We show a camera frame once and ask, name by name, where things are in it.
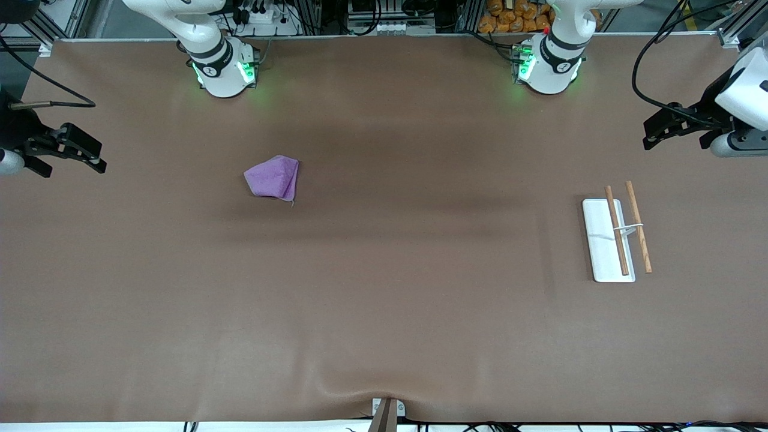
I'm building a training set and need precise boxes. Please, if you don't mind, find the purple towel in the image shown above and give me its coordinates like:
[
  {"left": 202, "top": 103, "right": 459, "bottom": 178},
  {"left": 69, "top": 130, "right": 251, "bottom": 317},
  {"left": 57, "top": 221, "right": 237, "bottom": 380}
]
[{"left": 243, "top": 155, "right": 300, "bottom": 208}]

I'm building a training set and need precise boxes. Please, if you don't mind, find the wooden chopsticks pair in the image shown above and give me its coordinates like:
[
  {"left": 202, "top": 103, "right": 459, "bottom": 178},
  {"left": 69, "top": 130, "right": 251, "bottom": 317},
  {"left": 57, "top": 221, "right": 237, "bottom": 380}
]
[{"left": 625, "top": 181, "right": 653, "bottom": 274}]

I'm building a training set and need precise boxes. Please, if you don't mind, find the white power strip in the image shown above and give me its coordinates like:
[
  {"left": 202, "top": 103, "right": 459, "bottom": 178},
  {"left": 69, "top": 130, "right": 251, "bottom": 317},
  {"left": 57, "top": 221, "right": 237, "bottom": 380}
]
[{"left": 236, "top": 0, "right": 299, "bottom": 37}]

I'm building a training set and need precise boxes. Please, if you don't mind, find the white connector box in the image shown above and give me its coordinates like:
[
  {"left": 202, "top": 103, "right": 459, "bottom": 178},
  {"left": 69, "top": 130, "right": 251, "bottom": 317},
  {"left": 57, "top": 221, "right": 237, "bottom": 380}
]
[{"left": 372, "top": 21, "right": 437, "bottom": 35}]

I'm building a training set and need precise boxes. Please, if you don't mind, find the black electronics box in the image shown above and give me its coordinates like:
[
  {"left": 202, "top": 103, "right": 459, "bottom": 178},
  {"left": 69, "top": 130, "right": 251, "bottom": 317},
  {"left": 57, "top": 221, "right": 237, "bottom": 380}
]
[{"left": 349, "top": 0, "right": 385, "bottom": 19}]

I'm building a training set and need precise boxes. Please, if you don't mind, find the brown table cover mat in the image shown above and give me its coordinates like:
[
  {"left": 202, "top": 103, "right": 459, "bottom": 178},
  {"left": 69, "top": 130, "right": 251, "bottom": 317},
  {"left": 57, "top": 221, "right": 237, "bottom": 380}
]
[{"left": 0, "top": 35, "right": 768, "bottom": 424}]

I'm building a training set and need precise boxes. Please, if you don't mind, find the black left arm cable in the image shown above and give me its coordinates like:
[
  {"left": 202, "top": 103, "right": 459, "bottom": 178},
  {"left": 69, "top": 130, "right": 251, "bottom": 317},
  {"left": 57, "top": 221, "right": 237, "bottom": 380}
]
[{"left": 631, "top": 0, "right": 724, "bottom": 130}]

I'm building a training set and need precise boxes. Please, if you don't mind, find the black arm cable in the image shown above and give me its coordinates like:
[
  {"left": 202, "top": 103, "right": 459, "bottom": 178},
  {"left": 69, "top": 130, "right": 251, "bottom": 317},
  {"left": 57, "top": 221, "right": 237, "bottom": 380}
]
[
  {"left": 0, "top": 35, "right": 97, "bottom": 110},
  {"left": 631, "top": 0, "right": 724, "bottom": 130}
]

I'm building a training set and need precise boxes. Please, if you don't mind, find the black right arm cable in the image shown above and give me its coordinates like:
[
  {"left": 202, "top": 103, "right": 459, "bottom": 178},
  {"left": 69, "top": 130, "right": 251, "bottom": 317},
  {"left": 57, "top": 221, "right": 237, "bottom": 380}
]
[{"left": 0, "top": 35, "right": 97, "bottom": 110}]

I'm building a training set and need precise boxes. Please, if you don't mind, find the aluminium frame profile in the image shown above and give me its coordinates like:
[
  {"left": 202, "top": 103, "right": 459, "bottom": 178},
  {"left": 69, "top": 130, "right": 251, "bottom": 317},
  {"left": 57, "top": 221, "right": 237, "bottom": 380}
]
[
  {"left": 24, "top": 0, "right": 91, "bottom": 56},
  {"left": 716, "top": 0, "right": 768, "bottom": 50}
]

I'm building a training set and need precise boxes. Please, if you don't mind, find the white rack base plate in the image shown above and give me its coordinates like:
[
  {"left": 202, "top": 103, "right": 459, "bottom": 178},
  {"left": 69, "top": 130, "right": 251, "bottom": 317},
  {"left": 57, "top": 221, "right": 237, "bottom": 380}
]
[{"left": 582, "top": 198, "right": 637, "bottom": 283}]

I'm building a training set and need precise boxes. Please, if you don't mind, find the silver mast bracket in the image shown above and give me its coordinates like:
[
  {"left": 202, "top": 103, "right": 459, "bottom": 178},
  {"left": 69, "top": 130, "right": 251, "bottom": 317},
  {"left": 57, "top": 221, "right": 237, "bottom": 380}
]
[{"left": 371, "top": 398, "right": 406, "bottom": 418}]

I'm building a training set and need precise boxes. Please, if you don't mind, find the aluminium camera mast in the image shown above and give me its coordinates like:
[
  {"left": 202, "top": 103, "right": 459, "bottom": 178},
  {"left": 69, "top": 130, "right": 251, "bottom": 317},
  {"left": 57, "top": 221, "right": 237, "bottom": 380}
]
[{"left": 367, "top": 398, "right": 399, "bottom": 432}]

